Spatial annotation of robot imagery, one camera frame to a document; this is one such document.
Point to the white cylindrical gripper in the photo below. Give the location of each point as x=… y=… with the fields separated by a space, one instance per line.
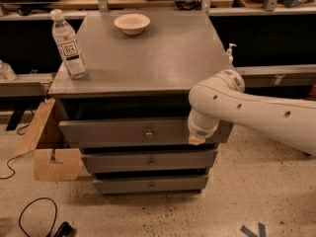
x=201 y=131

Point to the grey top drawer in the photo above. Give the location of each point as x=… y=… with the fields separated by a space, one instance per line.
x=124 y=132

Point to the grey drawer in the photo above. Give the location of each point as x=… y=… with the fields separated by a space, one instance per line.
x=124 y=132
x=157 y=160
x=150 y=185

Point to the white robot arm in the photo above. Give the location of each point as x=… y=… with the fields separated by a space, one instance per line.
x=222 y=97

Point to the grey middle drawer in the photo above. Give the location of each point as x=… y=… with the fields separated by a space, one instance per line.
x=157 y=160

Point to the grey drawer cabinet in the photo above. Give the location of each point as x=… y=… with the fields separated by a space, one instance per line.
x=141 y=77

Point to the grey bottom drawer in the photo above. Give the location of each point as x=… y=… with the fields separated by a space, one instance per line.
x=150 y=185

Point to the white pump dispenser bottle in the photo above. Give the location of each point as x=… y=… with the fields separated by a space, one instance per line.
x=229 y=52

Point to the white paper bowl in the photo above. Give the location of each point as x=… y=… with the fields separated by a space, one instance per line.
x=132 y=24

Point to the clear tea bottle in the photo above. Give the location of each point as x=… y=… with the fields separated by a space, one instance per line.
x=68 y=46

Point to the wooden plank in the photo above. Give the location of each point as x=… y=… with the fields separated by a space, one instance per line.
x=32 y=137

